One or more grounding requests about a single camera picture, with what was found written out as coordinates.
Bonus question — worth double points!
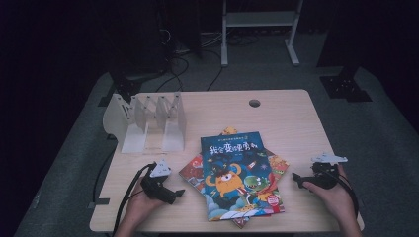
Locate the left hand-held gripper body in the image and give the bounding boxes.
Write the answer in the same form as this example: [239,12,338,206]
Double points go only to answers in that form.
[141,159,177,205]

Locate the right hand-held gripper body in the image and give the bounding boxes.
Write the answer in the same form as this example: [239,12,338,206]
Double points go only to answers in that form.
[307,152,349,191]

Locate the colourful animal picture book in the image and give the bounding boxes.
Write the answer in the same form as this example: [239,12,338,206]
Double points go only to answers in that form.
[178,126,291,230]

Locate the blue monster picture book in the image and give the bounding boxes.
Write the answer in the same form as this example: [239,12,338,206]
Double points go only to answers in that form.
[200,131,286,222]

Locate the clear acrylic book rack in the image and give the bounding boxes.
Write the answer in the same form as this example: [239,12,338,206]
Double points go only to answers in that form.
[102,92,188,155]

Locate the person's left hand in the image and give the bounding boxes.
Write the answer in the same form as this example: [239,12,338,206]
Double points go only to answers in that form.
[123,177,166,228]

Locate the person's right hand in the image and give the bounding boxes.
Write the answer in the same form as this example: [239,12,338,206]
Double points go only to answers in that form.
[302,166,357,226]

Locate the black tape piece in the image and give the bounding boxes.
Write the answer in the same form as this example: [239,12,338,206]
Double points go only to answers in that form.
[87,197,111,209]

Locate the black stand with floor plate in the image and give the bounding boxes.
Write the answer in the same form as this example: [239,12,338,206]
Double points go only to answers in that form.
[315,0,374,103]

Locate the dark stand with base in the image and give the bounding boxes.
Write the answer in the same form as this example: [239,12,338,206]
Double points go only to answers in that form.
[97,0,167,108]

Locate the white metal stand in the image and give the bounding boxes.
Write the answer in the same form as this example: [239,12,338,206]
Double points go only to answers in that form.
[220,0,304,68]

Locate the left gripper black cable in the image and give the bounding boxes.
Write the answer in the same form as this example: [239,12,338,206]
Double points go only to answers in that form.
[112,162,156,237]

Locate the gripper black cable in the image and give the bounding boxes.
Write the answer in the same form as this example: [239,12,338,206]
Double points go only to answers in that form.
[329,171,360,218]
[112,162,156,237]

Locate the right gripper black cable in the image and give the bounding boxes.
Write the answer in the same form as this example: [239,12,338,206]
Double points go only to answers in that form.
[329,171,360,218]

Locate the thin black table cable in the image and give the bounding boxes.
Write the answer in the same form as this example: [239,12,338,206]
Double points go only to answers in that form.
[93,149,117,202]

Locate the black floor cables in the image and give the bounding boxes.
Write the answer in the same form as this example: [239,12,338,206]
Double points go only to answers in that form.
[154,29,251,93]

